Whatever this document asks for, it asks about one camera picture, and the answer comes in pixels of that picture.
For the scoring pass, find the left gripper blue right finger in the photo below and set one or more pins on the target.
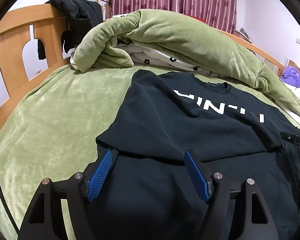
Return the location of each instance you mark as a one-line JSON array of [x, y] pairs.
[[200, 175]]

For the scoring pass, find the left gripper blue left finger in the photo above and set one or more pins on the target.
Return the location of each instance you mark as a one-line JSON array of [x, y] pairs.
[[96, 173]]

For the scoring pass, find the dark navy sweatshirt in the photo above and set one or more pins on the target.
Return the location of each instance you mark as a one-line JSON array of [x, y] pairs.
[[149, 193]]

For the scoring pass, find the green bed sheet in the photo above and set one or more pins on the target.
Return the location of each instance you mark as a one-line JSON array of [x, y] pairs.
[[50, 139]]

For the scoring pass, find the purple plush toy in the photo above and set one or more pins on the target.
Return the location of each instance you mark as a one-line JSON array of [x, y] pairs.
[[291, 75]]

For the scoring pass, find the white flower print quilt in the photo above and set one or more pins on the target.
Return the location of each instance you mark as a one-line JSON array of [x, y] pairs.
[[149, 56]]

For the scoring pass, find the green plush blanket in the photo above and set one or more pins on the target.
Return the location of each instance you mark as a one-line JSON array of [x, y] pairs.
[[185, 39]]

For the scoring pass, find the black jacket on headboard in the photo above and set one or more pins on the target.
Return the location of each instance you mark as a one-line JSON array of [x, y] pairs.
[[81, 17]]

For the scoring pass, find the wooden bed side rail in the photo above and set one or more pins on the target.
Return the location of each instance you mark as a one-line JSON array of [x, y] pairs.
[[278, 67]]

